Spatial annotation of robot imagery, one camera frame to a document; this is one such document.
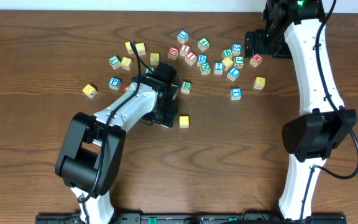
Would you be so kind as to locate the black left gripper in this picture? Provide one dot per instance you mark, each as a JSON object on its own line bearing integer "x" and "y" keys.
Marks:
{"x": 165, "y": 115}

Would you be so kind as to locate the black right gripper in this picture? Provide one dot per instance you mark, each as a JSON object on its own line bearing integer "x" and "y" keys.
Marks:
{"x": 254, "y": 43}

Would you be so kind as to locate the yellow O block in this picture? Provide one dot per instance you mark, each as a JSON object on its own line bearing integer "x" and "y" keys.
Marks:
{"x": 184, "y": 121}

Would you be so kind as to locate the green R block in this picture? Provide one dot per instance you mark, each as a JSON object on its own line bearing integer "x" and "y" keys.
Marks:
{"x": 186, "y": 87}

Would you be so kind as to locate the yellow G block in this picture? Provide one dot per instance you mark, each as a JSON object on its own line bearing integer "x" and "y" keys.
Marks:
{"x": 227, "y": 63}

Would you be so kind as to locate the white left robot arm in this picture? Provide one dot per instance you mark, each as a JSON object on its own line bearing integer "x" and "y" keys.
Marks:
{"x": 91, "y": 152}

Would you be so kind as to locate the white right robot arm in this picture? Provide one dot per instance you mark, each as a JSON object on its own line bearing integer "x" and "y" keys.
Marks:
{"x": 296, "y": 30}

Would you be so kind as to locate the red M block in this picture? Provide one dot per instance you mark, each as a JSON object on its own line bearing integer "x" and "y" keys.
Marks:
{"x": 256, "y": 60}

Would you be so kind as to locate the blue 5 block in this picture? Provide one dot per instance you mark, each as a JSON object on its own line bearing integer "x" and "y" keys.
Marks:
{"x": 236, "y": 49}

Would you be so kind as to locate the green J block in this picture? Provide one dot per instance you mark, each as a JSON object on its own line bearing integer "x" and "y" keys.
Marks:
{"x": 238, "y": 61}

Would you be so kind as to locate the yellow K block right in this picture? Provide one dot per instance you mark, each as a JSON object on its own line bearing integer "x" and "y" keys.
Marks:
{"x": 259, "y": 83}

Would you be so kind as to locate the yellow k block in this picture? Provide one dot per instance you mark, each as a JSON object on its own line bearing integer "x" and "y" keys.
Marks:
{"x": 259, "y": 83}
{"x": 90, "y": 91}

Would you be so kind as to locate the green B block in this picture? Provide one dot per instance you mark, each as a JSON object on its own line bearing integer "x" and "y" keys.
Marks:
{"x": 227, "y": 53}

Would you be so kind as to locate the green Z block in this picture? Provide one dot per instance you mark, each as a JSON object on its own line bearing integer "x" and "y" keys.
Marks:
{"x": 150, "y": 70}

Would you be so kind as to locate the blue 1 block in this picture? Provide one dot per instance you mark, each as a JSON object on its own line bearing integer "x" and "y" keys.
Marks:
{"x": 233, "y": 74}

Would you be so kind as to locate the blue 2 block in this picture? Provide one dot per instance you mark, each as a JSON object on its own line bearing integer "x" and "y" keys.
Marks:
{"x": 218, "y": 68}

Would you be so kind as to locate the green N block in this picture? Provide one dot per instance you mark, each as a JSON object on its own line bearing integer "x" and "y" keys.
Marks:
{"x": 205, "y": 68}

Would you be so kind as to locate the red I block lower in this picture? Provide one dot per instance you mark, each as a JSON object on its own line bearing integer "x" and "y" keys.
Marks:
{"x": 191, "y": 58}

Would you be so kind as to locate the red i block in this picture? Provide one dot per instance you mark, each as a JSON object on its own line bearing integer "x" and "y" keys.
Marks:
{"x": 191, "y": 58}
{"x": 184, "y": 50}

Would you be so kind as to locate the red E block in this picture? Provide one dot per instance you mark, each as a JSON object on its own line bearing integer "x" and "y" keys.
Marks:
{"x": 173, "y": 53}

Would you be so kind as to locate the blue T block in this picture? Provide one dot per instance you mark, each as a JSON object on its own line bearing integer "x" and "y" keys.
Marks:
{"x": 236, "y": 94}

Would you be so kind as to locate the blue P block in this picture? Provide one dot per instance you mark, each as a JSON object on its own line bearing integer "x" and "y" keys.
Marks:
{"x": 114, "y": 83}

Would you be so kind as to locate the yellow block beside green L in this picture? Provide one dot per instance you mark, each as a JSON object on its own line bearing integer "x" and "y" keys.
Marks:
{"x": 126, "y": 63}

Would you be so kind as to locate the blue D block centre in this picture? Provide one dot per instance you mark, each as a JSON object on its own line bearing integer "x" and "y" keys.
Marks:
{"x": 202, "y": 58}

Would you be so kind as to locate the red I block upper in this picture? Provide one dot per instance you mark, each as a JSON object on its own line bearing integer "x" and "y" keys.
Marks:
{"x": 184, "y": 50}

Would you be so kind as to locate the green 4 block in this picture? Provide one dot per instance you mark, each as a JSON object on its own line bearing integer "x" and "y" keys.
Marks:
{"x": 203, "y": 44}

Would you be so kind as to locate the yellow S block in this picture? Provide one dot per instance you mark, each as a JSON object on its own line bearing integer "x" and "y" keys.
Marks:
{"x": 140, "y": 47}

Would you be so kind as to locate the blue L block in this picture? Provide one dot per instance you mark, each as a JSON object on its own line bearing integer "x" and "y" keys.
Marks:
{"x": 182, "y": 37}

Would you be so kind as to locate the yellow block upper left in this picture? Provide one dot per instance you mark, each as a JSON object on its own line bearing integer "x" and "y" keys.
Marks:
{"x": 129, "y": 48}

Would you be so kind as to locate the yellow K block far left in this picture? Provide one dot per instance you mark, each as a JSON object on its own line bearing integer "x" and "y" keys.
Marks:
{"x": 90, "y": 91}

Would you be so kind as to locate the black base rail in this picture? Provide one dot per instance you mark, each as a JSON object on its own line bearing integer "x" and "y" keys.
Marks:
{"x": 135, "y": 218}

